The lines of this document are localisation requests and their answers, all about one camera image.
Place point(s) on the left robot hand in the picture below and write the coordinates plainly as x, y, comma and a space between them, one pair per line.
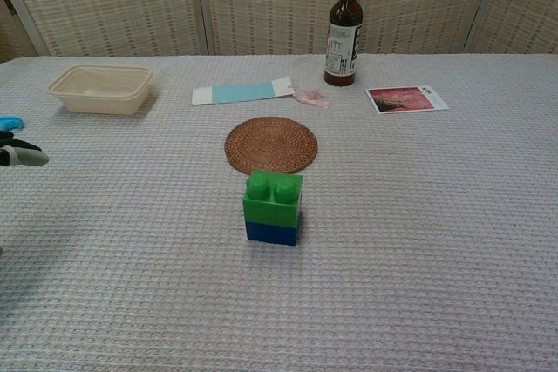
24, 156

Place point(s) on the green toy block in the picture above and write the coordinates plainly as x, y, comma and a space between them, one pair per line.
268, 211

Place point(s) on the blue toy block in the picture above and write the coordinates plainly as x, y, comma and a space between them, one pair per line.
270, 232

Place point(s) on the blue green water squirter toy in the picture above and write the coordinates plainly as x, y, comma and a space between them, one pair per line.
9, 122

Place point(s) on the beige plastic food container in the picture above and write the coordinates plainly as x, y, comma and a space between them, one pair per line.
98, 93

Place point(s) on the white and blue paper card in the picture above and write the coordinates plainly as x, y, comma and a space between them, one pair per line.
237, 92

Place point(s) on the round woven rattan coaster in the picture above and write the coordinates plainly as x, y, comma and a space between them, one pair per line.
270, 143

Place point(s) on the woven folding screen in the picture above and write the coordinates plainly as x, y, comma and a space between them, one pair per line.
270, 2

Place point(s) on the pink candy wrapper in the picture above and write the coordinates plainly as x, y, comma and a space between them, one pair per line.
311, 98

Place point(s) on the dark brown drink bottle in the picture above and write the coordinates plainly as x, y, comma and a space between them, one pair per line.
340, 41

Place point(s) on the light woven tablecloth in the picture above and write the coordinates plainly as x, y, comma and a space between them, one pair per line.
392, 237

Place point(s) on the red photo postcard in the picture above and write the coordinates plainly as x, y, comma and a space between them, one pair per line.
401, 99

